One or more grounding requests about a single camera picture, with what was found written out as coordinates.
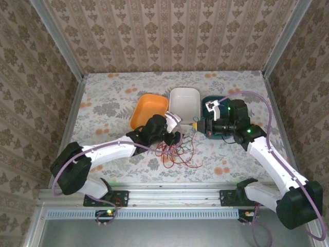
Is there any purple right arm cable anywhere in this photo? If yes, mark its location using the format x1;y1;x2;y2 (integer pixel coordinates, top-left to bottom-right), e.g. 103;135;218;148
218;91;327;245

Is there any grey slotted cable duct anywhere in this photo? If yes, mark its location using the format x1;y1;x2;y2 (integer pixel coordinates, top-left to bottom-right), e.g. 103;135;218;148
46;208;240;220

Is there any aluminium lower frame rail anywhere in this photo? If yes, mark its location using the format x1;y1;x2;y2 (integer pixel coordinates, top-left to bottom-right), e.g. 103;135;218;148
304;221;329;247
23;203;48;247

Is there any white plastic bin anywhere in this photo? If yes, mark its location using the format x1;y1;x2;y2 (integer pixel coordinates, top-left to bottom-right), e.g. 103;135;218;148
168;87;201;131

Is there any black controller box with LED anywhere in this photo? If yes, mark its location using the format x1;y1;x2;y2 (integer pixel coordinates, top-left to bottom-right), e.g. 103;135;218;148
237;209;261;223
95;209;117;223

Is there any aluminium frame post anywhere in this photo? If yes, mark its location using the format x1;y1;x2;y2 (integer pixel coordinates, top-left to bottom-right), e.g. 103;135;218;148
262;0;313;78
29;0;84;81

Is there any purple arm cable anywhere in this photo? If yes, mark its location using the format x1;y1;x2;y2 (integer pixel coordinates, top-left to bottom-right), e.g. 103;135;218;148
218;91;327;245
51;120;185;227

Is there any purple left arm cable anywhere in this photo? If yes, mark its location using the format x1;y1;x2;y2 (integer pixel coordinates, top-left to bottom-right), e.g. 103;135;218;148
51;120;185;227

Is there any grey metal shelf panel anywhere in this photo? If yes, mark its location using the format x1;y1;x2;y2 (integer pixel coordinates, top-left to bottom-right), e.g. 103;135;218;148
38;218;318;247

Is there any aluminium base frame rail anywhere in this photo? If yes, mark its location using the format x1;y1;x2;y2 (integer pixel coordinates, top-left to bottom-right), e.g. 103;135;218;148
38;183;313;207

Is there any orange plastic bin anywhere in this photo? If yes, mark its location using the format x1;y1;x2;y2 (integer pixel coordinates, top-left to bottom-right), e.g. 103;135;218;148
130;93;170;131

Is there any floral patterned table cover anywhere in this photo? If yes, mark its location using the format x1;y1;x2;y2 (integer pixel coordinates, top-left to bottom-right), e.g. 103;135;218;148
60;71;296;184

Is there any dark green plastic bin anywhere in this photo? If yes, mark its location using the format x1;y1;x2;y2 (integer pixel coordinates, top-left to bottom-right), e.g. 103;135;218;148
201;95;237;141

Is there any thin green cable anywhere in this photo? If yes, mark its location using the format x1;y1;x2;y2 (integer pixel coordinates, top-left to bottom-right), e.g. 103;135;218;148
177;115;200;162

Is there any thin red cable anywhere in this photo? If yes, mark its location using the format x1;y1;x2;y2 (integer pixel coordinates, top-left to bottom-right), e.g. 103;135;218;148
154;140;204;170

